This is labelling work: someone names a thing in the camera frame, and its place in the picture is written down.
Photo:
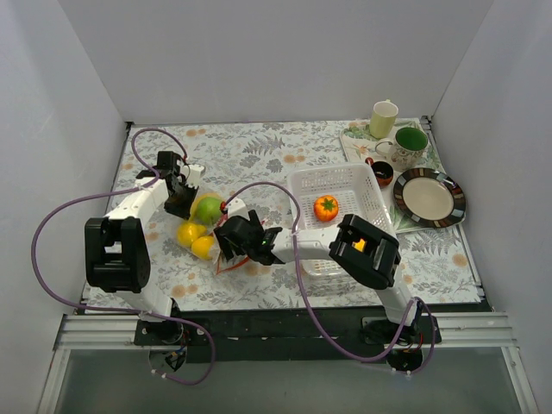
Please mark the floral mug green inside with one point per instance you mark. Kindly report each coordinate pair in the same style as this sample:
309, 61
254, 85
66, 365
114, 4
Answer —
404, 150

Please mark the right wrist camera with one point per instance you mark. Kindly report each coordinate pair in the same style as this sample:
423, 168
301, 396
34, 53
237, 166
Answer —
235, 207

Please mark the green fake apple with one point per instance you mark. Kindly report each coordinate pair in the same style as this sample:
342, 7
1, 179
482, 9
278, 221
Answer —
208, 211

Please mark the floral rectangular tray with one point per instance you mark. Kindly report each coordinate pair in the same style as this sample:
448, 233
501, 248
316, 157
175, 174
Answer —
358, 144

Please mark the clear zip top bag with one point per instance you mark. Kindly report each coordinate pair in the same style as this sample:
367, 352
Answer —
219, 263

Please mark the white plastic basket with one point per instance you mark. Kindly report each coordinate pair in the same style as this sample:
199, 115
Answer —
354, 187

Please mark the yellow fake lemon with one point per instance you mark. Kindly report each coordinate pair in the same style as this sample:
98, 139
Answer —
188, 232
203, 247

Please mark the dark rimmed ceramic plate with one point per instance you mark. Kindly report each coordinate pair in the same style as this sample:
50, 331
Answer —
429, 198

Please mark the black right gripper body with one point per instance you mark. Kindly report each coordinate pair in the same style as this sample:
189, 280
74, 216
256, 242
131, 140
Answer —
233, 231

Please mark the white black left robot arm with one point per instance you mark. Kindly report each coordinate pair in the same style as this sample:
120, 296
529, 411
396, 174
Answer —
116, 256

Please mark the grey aluminium frame rail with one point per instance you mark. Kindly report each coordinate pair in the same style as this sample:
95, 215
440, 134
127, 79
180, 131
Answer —
414, 360

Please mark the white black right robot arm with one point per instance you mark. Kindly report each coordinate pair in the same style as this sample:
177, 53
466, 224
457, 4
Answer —
363, 251

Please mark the pale green mug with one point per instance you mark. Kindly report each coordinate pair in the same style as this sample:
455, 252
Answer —
383, 117

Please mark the floral table mat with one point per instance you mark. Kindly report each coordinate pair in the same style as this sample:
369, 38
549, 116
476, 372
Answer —
256, 158

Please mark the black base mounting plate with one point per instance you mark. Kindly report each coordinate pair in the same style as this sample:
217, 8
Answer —
276, 334

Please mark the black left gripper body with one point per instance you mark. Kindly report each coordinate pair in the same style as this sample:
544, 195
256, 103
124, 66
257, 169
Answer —
179, 201

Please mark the orange fake tomato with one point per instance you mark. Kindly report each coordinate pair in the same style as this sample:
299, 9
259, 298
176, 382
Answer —
326, 208

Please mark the small red black bowl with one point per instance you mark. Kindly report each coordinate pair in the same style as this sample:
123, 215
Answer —
383, 171

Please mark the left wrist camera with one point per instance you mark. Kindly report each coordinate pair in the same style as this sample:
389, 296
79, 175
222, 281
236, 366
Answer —
193, 174

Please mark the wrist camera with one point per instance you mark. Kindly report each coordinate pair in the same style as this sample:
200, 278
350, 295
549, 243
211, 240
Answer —
235, 207
193, 174

